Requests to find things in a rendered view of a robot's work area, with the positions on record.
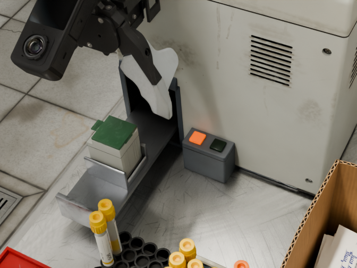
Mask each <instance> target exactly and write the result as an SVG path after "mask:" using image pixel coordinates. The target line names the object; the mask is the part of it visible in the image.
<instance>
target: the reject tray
mask: <svg viewBox="0 0 357 268"><path fill-rule="evenodd" d="M0 268H52V267H50V266H47V265H45V264H43V263H41V262H39V261H37V260H35V259H33V258H31V257H29V256H27V255H25V254H23V253H21V252H19V251H17V250H14V249H12V248H10V247H8V246H7V247H6V248H5V249H4V250H3V252H2V253H1V254H0Z"/></svg>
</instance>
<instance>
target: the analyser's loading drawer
mask: <svg viewBox="0 0 357 268"><path fill-rule="evenodd" d="M125 121H127V122H129V123H132V124H135V125H137V128H138V134H139V140H140V147H141V153H142V160H141V161H140V162H139V164H138V165H137V166H136V168H135V169H134V170H133V172H132V173H131V175H130V176H129V177H128V179H127V176H126V172H124V171H121V170H119V169H116V168H114V167H111V166H109V165H106V164H104V163H101V162H99V161H96V160H94V159H91V158H89V157H86V156H84V158H83V159H84V160H85V163H86V167H87V170H86V172H85V173H84V174H83V175H82V177H81V178H80V179H79V181H78V182H77V183H76V184H75V186H74V187H73V188H72V189H71V191H70V192H69V193H68V195H67V196H66V195H63V194H61V193H59V192H58V193H57V194H56V196H55V197H56V199H57V202H58V205H59V208H60V211H61V214H62V216H64V217H66V218H68V219H71V220H73V221H75V222H77V223H80V224H82V225H85V226H87V227H89V228H91V227H90V224H89V222H90V220H89V215H90V214H91V213H92V212H94V211H98V203H99V202H100V201H101V200H102V199H109V200H111V202H112V204H113V206H114V209H115V213H116V214H115V217H116V216H117V214H118V213H119V211H120V210H121V208H122V207H123V206H124V204H125V203H126V201H127V200H128V199H129V197H130V196H131V195H132V193H133V192H134V190H135V189H136V187H137V186H138V184H139V183H140V181H141V180H142V179H143V177H144V176H145V175H146V173H147V172H148V170H149V169H150V167H151V166H152V165H153V163H154V162H155V160H156V159H157V157H158V156H159V154H160V153H161V152H162V150H163V149H164V148H165V146H166V145H167V143H168V142H169V140H170V139H171V138H172V136H173V134H174V133H175V132H176V130H177V129H178V128H179V126H178V119H177V108H176V103H175V102H172V117H171V118H170V119H169V120H168V119H165V118H163V117H161V116H159V115H157V114H155V113H153V112H152V110H151V107H150V105H149V103H148V102H147V101H146V100H145V99H144V98H142V100H141V101H140V102H139V103H138V105H137V106H136V107H135V108H134V110H133V111H132V112H131V114H130V115H129V116H128V117H127V119H126V120H125Z"/></svg>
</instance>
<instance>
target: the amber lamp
mask: <svg viewBox="0 0 357 268"><path fill-rule="evenodd" d="M205 137H206V135H204V134H202V133H199V132H197V131H195V132H194V133H193V134H192V136H191V137H190V139H189V141H190V142H193V143H195V144H198V145H201V143H202V142H203V140H204V139H205Z"/></svg>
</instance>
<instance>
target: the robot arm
mask: <svg viewBox="0 0 357 268"><path fill-rule="evenodd" d="M145 8H146V16H147V22H149V23H150V22H151V21H152V20H153V18H154V17H155V16H156V15H157V14H158V12H159V11H160V1H159V0H155V4H154V5H153V6H152V7H151V9H150V7H149V0H37V1H36V3H35V5H34V7H33V9H32V11H31V13H30V15H29V18H28V20H27V22H26V24H25V26H24V28H23V30H22V32H21V34H20V37H19V39H18V41H17V43H16V45H15V48H14V50H13V52H12V54H11V60H12V62H13V63H14V64H15V65H16V66H18V67H19V68H20V69H22V70H23V71H25V72H26V73H28V74H31V75H34V76H37V77H40V78H43V79H46V80H49V81H59V80H61V78H62V77H63V74H64V72H65V70H66V68H67V66H68V64H69V61H70V59H71V57H72V55H73V53H74V51H75V49H76V48H77V47H78V46H79V47H81V48H82V47H83V46H85V47H88V48H91V49H94V50H97V51H100V52H102V53H103V54H104V55H106V56H108V55H109V54H110V53H113V52H115V51H116V50H117V49H118V48H119V49H120V51H121V53H122V55H124V56H123V58H122V61H121V65H120V68H121V70H122V71H123V72H124V74H125V75H126V76H127V77H128V78H129V79H131V80H132V81H133V82H134V83H135V84H136V85H137V87H138V88H139V90H140V94H141V96H142V97H143V98H144V99H145V100H146V101H147V102H148V103H149V105H150V107H151V110H152V112H153V113H155V114H157V115H159V116H161V117H163V118H165V119H168V120H169V119H170V118H171V117H172V102H171V98H170V96H169V91H168V89H169V86H170V84H171V82H172V79H173V76H174V74H175V71H176V69H177V66H178V63H179V59H178V56H177V54H176V52H175V51H174V50H173V49H172V48H164V49H161V50H159V51H157V50H155V49H154V48H153V47H152V46H151V44H150V43H149V42H148V41H147V40H146V39H145V37H144V36H143V34H142V33H141V32H139V31H138V30H136V28H137V27H138V26H139V25H140V24H141V23H142V22H143V19H144V18H145V15H144V11H143V10H144V9H145Z"/></svg>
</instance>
